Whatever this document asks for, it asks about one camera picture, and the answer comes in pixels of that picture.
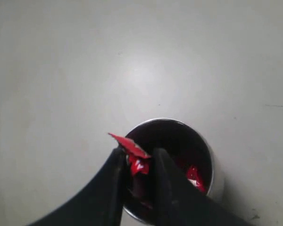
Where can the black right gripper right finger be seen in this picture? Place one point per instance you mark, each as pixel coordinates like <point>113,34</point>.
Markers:
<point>253,194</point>

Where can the stainless steel cup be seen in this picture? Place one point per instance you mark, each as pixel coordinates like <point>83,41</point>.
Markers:
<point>186,147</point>

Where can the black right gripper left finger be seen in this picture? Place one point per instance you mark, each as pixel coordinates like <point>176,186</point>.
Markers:
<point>99,203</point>

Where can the candies inside cup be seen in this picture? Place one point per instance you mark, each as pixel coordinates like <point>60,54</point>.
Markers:
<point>192,174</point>

